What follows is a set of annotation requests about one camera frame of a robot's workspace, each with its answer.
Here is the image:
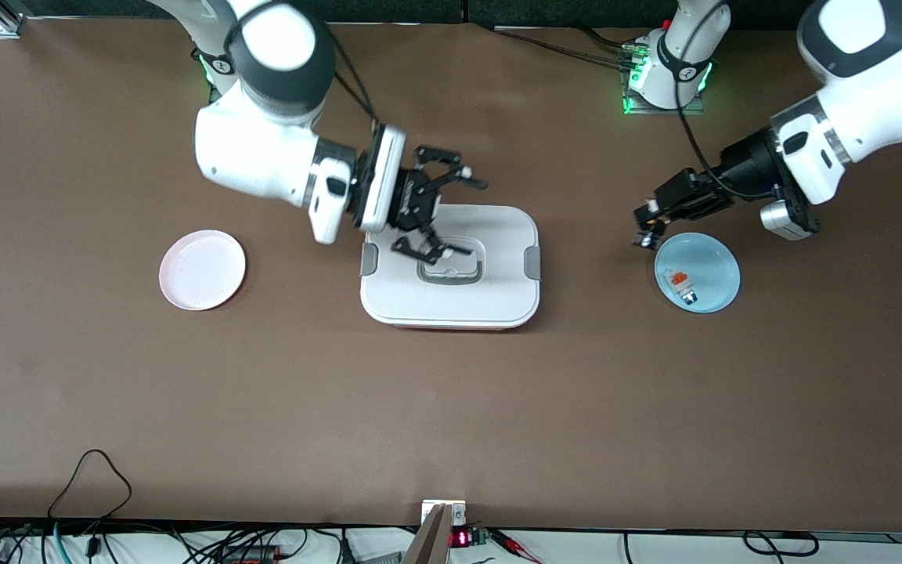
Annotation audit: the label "light blue round plate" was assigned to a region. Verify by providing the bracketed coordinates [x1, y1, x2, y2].
[654, 231, 741, 315]

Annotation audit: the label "pink round plate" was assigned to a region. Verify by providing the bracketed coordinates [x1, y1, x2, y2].
[159, 229, 247, 312]

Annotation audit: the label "red clip leads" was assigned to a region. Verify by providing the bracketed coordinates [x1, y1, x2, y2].
[490, 529, 546, 564]

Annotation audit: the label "orange black connector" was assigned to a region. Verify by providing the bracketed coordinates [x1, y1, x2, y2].
[220, 545, 280, 564]

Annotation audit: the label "white and orange switch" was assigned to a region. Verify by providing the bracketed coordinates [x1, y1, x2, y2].
[665, 269, 699, 305]

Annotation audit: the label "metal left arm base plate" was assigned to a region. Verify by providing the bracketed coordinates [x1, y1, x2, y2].
[622, 70, 706, 117]

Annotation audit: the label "white lunch box grey handle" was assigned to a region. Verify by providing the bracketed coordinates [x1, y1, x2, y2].
[359, 204, 541, 330]

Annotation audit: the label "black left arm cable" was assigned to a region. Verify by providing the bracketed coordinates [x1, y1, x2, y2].
[672, 0, 774, 200]

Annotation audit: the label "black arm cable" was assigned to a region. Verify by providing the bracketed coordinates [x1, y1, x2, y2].
[328, 30, 383, 132]
[672, 0, 774, 200]

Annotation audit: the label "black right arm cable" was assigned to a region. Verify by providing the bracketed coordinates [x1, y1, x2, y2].
[328, 30, 383, 132]

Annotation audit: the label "black base cable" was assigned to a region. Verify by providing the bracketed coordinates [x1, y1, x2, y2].
[474, 22, 651, 71]

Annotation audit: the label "black coiled cable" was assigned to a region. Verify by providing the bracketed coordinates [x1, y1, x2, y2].
[742, 530, 820, 558]

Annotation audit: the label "black looped cable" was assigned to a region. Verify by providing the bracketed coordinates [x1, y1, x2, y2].
[48, 449, 132, 522]

